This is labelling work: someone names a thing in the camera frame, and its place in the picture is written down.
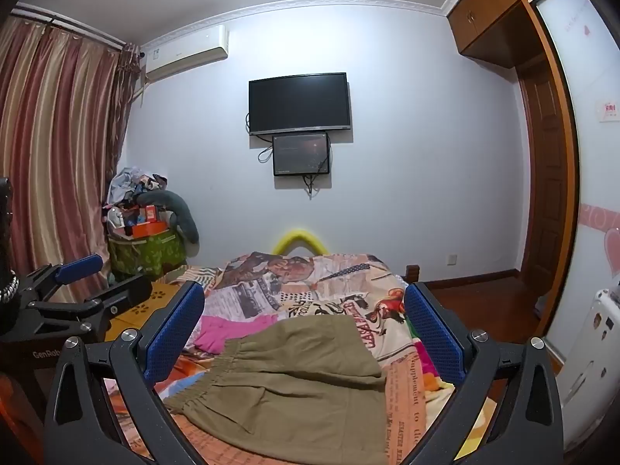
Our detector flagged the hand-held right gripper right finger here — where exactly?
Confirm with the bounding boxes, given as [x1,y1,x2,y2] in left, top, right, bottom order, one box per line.
[404,281,565,465]

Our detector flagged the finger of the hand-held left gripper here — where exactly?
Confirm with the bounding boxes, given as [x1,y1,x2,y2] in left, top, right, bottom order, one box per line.
[26,274,152,337]
[18,254,104,301]

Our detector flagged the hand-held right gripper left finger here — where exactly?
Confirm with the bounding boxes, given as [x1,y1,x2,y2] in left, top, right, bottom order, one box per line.
[43,281,214,465]

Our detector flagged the khaki pants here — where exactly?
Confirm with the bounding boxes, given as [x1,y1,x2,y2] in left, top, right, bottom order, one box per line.
[164,315,388,465]

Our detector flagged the wooden folding table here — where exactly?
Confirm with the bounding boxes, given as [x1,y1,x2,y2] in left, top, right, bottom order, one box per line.
[104,278,186,344]

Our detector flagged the green patterned bag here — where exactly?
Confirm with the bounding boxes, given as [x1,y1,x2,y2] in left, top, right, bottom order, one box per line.
[107,230,189,277]

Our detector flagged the pink garment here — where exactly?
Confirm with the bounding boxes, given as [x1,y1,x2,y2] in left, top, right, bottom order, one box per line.
[194,314,278,354]

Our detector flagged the orange garment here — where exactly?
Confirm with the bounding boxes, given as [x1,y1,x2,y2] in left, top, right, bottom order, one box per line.
[0,375,47,441]

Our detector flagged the orange box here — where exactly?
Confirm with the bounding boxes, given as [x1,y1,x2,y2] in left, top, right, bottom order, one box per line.
[130,222,169,239]

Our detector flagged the pile of clothes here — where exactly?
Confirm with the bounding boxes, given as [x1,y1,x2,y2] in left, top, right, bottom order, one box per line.
[107,167,168,207]

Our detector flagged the grey plush toy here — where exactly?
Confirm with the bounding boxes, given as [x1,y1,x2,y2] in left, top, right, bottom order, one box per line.
[136,189,200,245]

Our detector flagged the printed blanket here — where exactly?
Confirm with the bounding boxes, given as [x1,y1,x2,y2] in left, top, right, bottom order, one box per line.
[104,251,499,465]

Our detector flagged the striped pink curtain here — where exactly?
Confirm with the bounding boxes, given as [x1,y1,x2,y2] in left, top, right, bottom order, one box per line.
[0,7,143,282]

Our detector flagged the yellow foam tube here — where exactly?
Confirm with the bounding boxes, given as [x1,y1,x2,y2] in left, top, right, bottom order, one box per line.
[272,227,326,256]

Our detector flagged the white appliance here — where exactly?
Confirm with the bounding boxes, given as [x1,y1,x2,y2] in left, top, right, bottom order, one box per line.
[557,288,620,441]

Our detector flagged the wooden door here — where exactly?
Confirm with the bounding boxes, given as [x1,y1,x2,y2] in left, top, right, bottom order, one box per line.
[518,65,568,291]

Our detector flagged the white wardrobe sliding door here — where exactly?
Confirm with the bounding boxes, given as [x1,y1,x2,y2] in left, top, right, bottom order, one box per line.
[528,0,620,446]

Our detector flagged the white air conditioner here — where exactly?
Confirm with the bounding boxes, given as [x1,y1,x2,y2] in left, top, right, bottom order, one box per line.
[143,24,229,84]

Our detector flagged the wooden overhead cabinet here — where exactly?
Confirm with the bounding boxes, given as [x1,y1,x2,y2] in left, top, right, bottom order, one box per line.
[446,0,565,71]

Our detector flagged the small black wall monitor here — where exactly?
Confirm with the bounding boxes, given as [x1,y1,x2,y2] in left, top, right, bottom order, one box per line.
[272,132,331,177]

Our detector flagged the black wall television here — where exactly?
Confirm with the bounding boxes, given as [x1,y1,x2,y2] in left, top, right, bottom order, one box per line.
[248,72,352,136]

